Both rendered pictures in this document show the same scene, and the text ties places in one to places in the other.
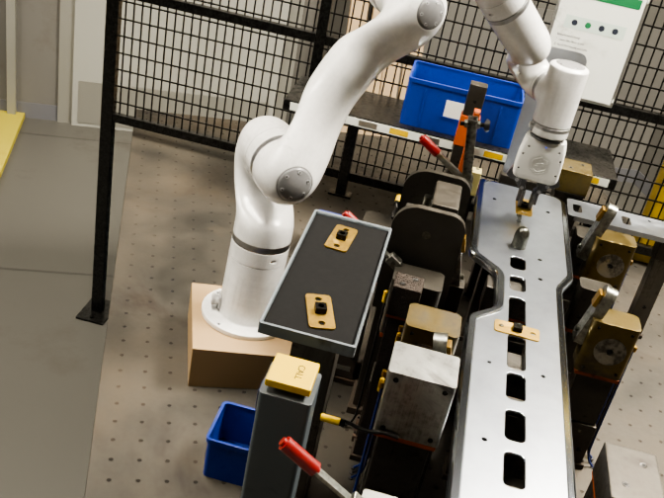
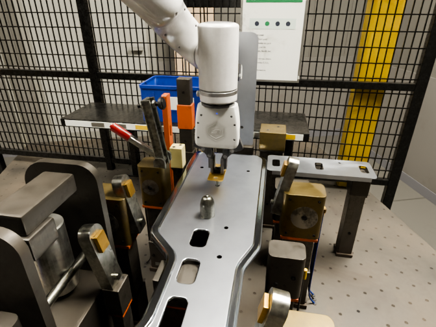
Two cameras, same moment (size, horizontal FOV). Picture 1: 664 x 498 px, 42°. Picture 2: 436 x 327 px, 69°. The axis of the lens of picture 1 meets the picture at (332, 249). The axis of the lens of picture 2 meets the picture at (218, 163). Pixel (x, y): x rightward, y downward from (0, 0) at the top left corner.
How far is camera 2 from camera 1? 130 cm
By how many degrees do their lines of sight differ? 5
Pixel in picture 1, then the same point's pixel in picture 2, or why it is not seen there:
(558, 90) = (208, 49)
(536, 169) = (214, 136)
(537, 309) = (200, 314)
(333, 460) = not seen: outside the picture
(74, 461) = not seen: outside the picture
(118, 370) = not seen: outside the picture
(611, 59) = (290, 46)
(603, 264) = (296, 217)
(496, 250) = (180, 224)
